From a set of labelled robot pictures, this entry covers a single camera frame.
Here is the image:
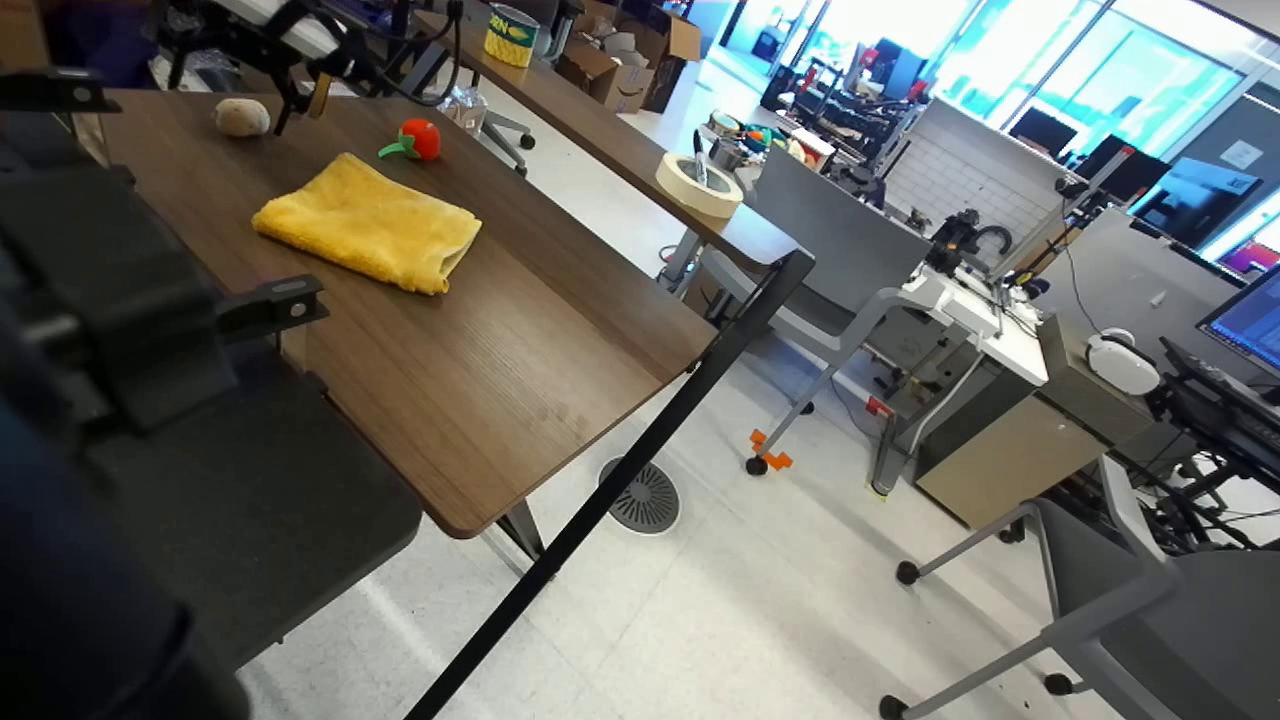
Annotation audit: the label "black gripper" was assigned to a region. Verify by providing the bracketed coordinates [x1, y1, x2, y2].
[256, 0, 367, 138]

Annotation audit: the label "beige plush potato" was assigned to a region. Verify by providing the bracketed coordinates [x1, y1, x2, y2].
[210, 91, 276, 145]

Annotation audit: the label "red toy pepper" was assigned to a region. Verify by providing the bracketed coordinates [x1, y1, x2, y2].
[376, 111, 446, 169]

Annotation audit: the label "yellow terry towel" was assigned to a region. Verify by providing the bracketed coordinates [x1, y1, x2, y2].
[248, 148, 484, 299]

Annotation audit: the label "yellow green labelled tub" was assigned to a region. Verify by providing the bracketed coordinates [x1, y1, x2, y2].
[478, 9, 540, 75]

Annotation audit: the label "cardboard box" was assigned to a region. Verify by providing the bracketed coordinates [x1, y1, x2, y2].
[550, 10, 709, 111]

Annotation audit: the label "long wooden side table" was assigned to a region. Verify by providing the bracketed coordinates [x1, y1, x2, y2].
[453, 10, 814, 271]

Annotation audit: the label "beige masking tape roll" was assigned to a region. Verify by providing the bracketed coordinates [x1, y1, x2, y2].
[651, 148, 748, 229]

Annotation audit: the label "black slanted table leg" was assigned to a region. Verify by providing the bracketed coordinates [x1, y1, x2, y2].
[400, 248, 814, 720]

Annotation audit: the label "grey partition panel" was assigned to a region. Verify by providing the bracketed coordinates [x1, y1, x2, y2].
[741, 145, 934, 313]

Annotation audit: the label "grey rolling stand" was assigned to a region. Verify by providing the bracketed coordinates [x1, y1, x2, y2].
[741, 284, 920, 478]

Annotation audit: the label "black clamp device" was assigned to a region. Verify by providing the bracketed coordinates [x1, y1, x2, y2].
[922, 205, 1016, 276]

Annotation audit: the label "white device on cart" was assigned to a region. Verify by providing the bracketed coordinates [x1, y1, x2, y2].
[896, 254, 1054, 345]

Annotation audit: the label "grey cart beige panel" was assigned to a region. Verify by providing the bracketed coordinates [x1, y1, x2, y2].
[866, 313, 1127, 534]

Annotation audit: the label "white headset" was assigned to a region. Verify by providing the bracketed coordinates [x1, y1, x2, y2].
[1080, 325, 1166, 398]

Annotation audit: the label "lit computer screen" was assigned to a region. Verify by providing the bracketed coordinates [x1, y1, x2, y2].
[1195, 264, 1280, 376]

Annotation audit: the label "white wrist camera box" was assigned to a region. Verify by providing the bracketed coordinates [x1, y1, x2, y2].
[217, 0, 344, 65]

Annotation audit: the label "black blurred camera mount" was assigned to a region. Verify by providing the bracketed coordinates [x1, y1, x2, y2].
[0, 65, 424, 720]

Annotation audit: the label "blue wall screen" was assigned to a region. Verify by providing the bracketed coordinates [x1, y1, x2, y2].
[1133, 148, 1256, 248]

